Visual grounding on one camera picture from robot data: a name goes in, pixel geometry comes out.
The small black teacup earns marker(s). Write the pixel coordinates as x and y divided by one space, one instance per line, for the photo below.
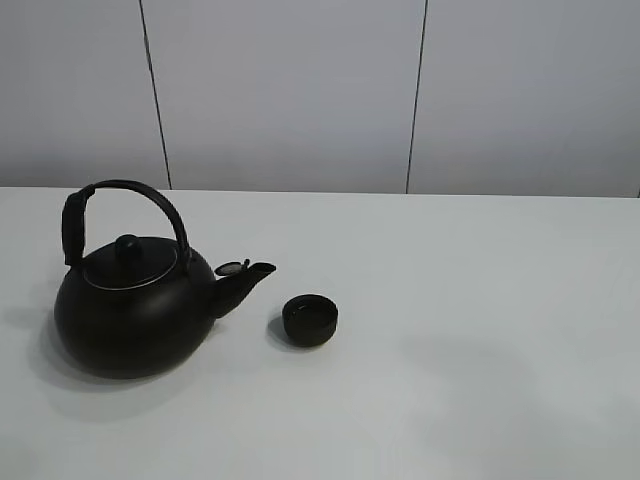
309 320

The black round teapot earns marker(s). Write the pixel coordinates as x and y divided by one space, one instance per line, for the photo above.
141 305

